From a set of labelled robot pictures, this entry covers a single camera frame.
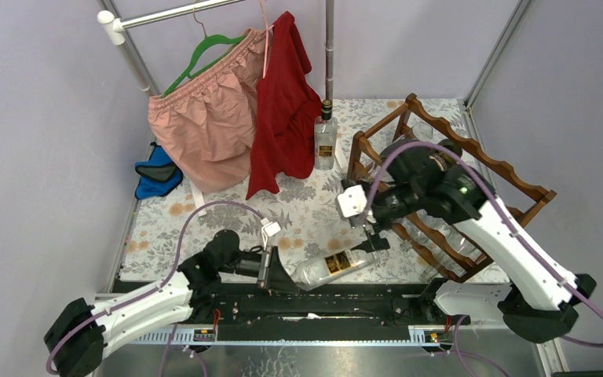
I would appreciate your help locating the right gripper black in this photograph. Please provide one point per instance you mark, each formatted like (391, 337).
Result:
(372, 243)

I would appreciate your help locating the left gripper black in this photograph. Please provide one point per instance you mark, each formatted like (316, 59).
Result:
(278, 280)

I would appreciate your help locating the clear square liquor bottle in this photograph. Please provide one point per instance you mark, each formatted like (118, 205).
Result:
(316, 272)

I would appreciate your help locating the small clear bottle bluish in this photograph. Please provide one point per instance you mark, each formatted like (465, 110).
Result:
(447, 252)

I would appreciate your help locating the clear glass flask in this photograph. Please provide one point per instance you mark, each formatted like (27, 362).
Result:
(421, 131)

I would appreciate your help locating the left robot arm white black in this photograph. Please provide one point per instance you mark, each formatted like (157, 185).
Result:
(86, 333)

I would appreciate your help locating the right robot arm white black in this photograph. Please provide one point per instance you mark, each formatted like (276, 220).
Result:
(539, 301)

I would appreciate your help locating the wooden wine rack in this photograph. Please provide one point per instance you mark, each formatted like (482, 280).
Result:
(443, 188)

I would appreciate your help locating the white fabric strip by rack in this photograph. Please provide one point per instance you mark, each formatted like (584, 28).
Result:
(339, 157)

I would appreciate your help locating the clear bottle black gold cap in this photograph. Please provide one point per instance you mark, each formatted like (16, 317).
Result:
(325, 137)

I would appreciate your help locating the floral table mat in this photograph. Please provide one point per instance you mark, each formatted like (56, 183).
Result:
(305, 209)

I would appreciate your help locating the blue black bag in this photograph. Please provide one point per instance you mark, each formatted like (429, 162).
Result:
(158, 176)

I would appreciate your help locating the red garment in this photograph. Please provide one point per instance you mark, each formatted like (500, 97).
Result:
(287, 109)

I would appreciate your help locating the pink skirt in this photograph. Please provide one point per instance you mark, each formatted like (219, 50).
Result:
(207, 125)

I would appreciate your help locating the pink clothes hanger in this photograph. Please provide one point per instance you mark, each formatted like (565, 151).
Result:
(267, 28)

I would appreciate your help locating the vertical metal pole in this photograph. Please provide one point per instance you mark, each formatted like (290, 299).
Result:
(329, 50)

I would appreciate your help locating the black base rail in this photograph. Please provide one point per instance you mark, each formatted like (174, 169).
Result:
(332, 313)

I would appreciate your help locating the metal clothes rail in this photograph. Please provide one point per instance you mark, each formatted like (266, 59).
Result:
(160, 36)

